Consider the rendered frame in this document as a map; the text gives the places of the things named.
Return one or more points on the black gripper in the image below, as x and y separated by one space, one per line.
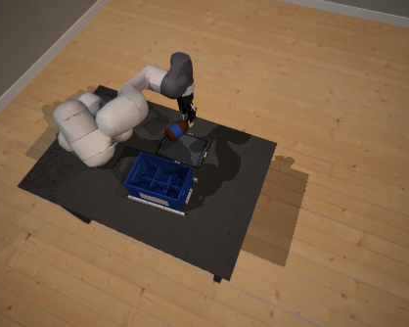
188 111

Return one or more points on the brown glass bottle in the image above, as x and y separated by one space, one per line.
176 130

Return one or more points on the dark blue divided crate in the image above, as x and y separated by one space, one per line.
177 180

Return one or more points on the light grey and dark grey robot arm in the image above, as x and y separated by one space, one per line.
113 120

